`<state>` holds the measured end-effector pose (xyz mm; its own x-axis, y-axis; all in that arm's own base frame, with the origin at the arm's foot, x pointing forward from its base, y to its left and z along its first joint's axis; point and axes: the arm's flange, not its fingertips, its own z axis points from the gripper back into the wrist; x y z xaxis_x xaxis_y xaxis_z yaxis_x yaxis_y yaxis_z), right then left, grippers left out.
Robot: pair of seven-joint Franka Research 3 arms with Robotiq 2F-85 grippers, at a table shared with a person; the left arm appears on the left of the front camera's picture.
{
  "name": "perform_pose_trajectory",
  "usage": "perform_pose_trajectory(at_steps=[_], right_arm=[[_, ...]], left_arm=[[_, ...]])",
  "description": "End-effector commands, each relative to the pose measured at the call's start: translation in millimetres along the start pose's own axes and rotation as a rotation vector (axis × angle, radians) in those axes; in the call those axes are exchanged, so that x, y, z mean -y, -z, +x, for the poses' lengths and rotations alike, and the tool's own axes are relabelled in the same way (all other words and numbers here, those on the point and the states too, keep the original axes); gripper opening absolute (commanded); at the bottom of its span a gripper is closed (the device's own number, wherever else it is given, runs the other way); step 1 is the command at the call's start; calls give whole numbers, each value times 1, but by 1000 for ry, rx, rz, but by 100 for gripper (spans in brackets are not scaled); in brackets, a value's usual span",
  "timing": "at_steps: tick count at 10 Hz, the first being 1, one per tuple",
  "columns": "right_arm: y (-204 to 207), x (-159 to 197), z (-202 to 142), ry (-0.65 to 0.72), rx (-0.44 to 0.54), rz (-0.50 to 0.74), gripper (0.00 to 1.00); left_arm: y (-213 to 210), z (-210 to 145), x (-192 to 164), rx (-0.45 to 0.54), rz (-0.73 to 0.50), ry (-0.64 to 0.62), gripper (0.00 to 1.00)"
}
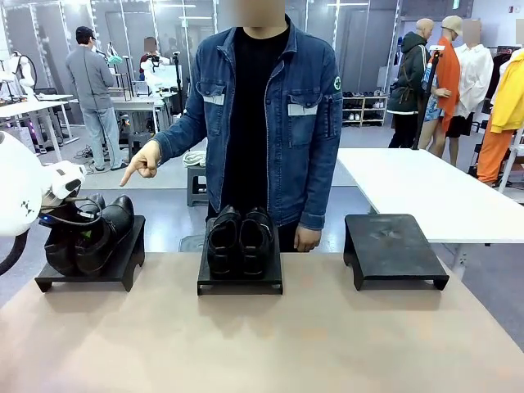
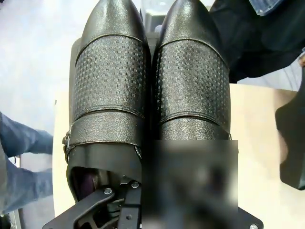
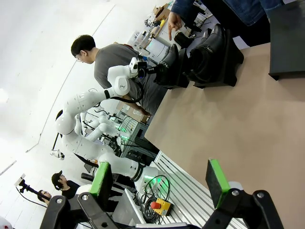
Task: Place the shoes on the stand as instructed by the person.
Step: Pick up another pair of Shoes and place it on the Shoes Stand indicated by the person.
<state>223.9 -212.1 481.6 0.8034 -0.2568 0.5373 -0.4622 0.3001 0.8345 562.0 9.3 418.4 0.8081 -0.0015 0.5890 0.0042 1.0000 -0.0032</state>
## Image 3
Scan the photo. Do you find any thick black arm hose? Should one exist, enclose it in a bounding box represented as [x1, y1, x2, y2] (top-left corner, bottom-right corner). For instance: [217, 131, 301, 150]
[109, 80, 145, 104]

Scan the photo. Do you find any black bag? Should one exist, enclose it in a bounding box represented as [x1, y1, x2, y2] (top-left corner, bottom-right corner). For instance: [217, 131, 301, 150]
[173, 31, 194, 49]

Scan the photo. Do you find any black cable bundle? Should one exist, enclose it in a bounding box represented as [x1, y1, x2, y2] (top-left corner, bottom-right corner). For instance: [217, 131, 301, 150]
[139, 175, 171, 224]

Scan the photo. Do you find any cardboard box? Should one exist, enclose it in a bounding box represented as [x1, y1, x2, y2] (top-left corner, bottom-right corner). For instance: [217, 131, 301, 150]
[116, 102, 151, 124]

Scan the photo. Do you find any aluminium rail frame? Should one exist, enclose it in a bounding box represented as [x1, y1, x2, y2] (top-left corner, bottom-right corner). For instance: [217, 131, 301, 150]
[123, 150, 248, 229]

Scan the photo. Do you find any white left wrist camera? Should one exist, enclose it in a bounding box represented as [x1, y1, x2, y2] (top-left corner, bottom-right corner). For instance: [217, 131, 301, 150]
[129, 56, 140, 75]

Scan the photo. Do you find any white appliance box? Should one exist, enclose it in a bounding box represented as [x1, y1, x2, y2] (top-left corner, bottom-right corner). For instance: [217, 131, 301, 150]
[144, 37, 170, 60]

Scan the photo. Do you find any black shoe stand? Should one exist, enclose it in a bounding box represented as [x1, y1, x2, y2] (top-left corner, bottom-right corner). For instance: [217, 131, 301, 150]
[166, 47, 191, 90]
[192, 29, 245, 89]
[268, 0, 305, 81]

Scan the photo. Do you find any yellow emergency stop box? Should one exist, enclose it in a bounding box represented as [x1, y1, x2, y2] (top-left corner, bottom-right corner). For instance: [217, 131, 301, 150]
[150, 198, 174, 217]

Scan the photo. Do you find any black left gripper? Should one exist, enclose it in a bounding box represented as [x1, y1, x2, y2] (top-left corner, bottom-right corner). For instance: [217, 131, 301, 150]
[137, 61, 159, 80]

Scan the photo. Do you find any person's right forearm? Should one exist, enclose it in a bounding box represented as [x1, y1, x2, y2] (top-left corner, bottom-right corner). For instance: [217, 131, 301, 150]
[171, 0, 198, 15]

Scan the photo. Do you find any camera on handheld gimbal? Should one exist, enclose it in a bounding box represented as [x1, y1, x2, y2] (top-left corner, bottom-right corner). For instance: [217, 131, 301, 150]
[13, 173, 52, 206]

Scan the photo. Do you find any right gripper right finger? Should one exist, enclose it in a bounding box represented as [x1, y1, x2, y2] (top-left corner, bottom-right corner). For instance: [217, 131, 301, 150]
[202, 158, 285, 229]

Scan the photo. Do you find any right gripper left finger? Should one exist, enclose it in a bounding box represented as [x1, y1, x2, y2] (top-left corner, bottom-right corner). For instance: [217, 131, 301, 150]
[40, 161, 120, 229]

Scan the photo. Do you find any person in denim jacket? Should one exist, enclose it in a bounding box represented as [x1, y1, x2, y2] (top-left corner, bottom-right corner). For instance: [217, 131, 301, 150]
[171, 0, 305, 48]

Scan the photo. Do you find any person in black cap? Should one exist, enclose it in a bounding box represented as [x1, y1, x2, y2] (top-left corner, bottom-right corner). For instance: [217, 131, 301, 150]
[51, 170, 81, 200]

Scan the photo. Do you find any man in grey shirt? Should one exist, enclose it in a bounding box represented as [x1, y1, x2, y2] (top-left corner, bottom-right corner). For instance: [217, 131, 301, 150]
[71, 34, 167, 118]

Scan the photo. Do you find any person's right hand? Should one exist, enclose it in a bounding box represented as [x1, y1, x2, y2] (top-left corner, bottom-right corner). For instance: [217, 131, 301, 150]
[167, 11, 183, 41]

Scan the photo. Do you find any black leather shoe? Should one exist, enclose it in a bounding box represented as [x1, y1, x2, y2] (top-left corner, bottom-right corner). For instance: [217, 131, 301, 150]
[160, 43, 180, 86]
[154, 61, 169, 86]
[187, 23, 227, 83]
[201, 28, 214, 49]

